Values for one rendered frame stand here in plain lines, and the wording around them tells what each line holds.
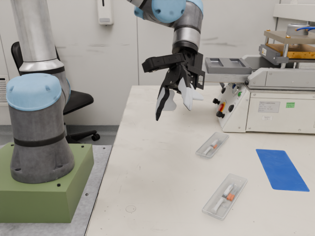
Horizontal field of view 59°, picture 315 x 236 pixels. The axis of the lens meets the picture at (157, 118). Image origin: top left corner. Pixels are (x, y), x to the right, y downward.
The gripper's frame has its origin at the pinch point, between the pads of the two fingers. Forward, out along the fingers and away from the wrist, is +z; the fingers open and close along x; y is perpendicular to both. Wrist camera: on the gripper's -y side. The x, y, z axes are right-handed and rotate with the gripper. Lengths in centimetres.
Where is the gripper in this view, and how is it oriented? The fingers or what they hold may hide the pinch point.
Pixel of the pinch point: (169, 115)
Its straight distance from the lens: 69.7
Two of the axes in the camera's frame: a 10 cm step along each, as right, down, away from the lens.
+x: -5.1, 1.7, 8.4
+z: -1.4, 9.5, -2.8
